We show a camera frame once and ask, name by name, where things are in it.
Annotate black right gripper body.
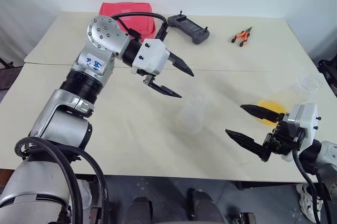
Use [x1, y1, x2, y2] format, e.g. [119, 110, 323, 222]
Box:
[263, 113, 306, 158]

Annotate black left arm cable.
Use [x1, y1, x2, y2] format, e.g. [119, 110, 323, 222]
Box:
[14, 11, 170, 224]

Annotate white black sneaker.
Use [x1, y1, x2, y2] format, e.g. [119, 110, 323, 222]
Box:
[295, 182, 324, 223]

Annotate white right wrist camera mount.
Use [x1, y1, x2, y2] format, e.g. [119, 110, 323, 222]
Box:
[280, 102, 321, 161]

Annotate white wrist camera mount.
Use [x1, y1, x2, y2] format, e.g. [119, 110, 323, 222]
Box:
[280, 102, 321, 161]
[131, 38, 171, 76]

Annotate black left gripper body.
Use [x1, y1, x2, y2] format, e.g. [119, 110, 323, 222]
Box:
[135, 67, 158, 85]

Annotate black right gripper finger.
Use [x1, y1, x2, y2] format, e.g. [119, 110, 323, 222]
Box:
[225, 128, 272, 162]
[240, 104, 281, 124]

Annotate clear plastic cup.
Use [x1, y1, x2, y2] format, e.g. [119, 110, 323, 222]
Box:
[256, 73, 325, 127]

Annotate orange black pliers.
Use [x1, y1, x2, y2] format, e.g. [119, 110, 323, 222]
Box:
[231, 26, 253, 48]

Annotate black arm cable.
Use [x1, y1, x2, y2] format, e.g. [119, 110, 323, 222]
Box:
[14, 11, 170, 224]
[291, 148, 333, 224]

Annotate grey handheld controller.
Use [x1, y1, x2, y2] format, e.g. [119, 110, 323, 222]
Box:
[167, 10, 211, 45]

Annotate black stand leg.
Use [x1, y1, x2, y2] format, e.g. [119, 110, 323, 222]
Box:
[0, 56, 15, 70]

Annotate red fabric bag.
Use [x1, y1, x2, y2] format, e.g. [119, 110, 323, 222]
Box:
[98, 1, 162, 42]

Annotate black stand base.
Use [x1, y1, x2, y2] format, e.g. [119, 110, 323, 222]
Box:
[316, 55, 337, 88]

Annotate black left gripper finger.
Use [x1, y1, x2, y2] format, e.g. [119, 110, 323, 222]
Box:
[167, 49, 195, 78]
[144, 76, 183, 99]

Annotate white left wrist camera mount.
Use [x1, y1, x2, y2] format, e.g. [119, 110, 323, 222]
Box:
[131, 38, 171, 76]

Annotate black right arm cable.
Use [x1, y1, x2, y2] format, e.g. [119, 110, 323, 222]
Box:
[291, 148, 333, 224]

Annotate clear plastic conical flask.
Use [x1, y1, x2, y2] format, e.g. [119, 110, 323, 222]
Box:
[175, 97, 206, 135]

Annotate dark rounded shape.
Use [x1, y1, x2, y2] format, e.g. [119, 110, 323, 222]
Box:
[186, 188, 225, 224]
[128, 196, 154, 224]

